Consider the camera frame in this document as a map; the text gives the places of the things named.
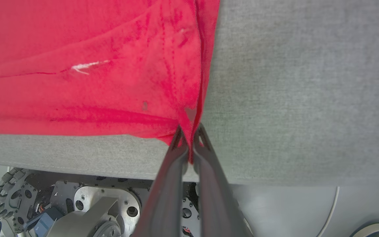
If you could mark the grey fabric sofa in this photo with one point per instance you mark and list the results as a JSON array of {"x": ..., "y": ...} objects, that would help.
[{"x": 291, "y": 98}]

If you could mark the dark blue box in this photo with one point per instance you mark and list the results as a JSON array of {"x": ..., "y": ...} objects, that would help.
[{"x": 44, "y": 221}]

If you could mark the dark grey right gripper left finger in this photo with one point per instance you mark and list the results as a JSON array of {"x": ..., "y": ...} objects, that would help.
[{"x": 164, "y": 204}]

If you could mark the black omni wheel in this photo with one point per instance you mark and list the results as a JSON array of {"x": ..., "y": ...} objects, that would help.
[{"x": 12, "y": 194}]

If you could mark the round grey disc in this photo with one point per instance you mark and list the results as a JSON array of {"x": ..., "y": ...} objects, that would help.
[{"x": 375, "y": 231}]

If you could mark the red and white shirt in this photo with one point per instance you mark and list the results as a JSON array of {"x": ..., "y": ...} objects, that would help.
[{"x": 77, "y": 65}]

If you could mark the metal robot base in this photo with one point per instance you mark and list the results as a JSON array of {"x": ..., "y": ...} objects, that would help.
[{"x": 90, "y": 197}]

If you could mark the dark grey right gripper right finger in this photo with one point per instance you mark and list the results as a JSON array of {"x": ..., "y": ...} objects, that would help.
[{"x": 217, "y": 204}]

